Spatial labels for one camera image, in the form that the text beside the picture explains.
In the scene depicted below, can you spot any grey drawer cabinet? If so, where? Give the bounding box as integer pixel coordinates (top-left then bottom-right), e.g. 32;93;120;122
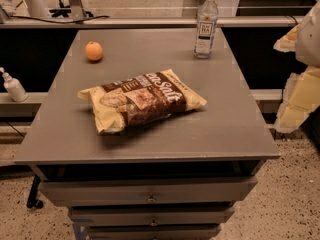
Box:
16;29;278;240

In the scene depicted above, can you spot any black cable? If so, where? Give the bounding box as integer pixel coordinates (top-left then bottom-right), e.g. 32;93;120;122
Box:
9;14;110;24

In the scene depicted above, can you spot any clear plastic water bottle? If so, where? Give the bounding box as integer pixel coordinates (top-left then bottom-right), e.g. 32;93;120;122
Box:
194;0;219;58

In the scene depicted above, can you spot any orange fruit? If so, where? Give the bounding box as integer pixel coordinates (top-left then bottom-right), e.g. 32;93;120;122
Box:
85;41;103;61

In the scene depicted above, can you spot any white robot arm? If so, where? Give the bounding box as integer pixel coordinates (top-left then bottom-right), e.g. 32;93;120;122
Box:
273;1;320;133

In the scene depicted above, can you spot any white pipe leg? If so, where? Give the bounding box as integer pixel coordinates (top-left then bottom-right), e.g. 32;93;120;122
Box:
24;0;50;18

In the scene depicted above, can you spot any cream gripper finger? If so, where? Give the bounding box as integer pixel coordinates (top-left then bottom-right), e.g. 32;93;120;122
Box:
274;66;320;133
273;25;298;52

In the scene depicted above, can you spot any black office chair base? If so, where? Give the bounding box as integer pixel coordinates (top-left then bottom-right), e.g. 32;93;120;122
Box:
49;0;93;21

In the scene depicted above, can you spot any brown yellow snack bag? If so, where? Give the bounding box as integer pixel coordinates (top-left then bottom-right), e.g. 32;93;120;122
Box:
78;69;207;133

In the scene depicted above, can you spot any grey metal rail shelf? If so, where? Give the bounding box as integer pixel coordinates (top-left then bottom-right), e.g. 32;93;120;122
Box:
0;16;303;29

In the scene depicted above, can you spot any white spray bottle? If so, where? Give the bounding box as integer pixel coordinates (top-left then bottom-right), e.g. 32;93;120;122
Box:
0;67;28;102

